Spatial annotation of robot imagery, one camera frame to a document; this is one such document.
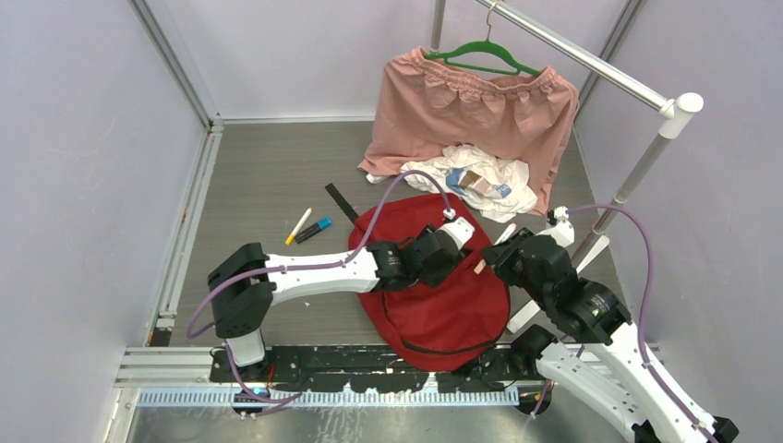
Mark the red backpack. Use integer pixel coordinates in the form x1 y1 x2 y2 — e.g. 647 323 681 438
325 184 511 371

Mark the black blue highlighter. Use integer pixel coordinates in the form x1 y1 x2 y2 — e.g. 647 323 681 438
294 217 332 244

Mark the white peach marker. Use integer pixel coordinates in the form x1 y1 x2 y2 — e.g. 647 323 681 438
474 222 517 274

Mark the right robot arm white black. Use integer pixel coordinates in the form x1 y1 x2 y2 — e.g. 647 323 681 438
481 229 739 442

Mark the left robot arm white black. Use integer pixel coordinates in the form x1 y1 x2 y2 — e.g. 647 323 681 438
209 217 475 381

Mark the white crumpled cloth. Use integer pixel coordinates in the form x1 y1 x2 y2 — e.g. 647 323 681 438
400 145 537 223

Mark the white yellow marker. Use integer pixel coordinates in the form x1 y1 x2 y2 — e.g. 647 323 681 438
284 208 313 245

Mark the pink skirt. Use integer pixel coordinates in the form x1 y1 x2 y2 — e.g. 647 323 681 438
358 48 579 215

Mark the silver white clothes rack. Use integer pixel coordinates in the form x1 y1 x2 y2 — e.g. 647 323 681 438
428 0 705 335

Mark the green clothes hanger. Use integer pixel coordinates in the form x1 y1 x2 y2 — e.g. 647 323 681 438
424 1 542 78

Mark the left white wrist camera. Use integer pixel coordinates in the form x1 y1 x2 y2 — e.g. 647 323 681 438
438 209 476 250

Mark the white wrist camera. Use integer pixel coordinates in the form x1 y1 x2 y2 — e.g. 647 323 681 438
438 209 476 250
540 206 575 247

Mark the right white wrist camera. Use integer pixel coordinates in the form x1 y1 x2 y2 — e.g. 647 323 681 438
540 206 575 247

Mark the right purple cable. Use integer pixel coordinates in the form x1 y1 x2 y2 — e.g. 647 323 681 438
547 204 720 443

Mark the purple cable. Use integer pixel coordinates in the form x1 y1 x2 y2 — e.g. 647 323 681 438
186 170 457 417
547 204 720 443

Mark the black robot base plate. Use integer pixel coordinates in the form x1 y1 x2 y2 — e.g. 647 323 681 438
237 344 556 395

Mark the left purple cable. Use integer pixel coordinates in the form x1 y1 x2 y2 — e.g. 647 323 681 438
186 170 457 417

